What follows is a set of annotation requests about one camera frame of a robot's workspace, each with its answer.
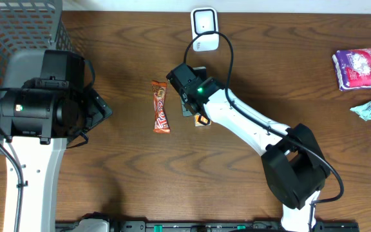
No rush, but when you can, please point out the orange snack packet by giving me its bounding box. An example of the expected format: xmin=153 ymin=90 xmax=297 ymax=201
xmin=194 ymin=114 xmax=211 ymax=127

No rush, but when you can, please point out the red chocolate bar wrapper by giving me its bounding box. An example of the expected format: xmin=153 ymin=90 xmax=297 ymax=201
xmin=151 ymin=81 xmax=171 ymax=133

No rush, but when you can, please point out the pink purple tissue pack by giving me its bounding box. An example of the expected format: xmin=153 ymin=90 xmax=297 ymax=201
xmin=332 ymin=48 xmax=371 ymax=91

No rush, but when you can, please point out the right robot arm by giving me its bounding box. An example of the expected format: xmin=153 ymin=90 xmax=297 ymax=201
xmin=172 ymin=75 xmax=334 ymax=231

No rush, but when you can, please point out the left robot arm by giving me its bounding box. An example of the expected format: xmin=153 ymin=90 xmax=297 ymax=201
xmin=0 ymin=76 xmax=112 ymax=231

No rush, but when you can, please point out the white barcode scanner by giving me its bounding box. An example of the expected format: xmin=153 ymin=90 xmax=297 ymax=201
xmin=191 ymin=7 xmax=220 ymax=52

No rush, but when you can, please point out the grey plastic mesh basket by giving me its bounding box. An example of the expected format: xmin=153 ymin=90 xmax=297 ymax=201
xmin=0 ymin=0 xmax=81 ymax=141

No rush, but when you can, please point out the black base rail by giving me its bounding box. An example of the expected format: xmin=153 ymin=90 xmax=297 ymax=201
xmin=55 ymin=212 xmax=360 ymax=232

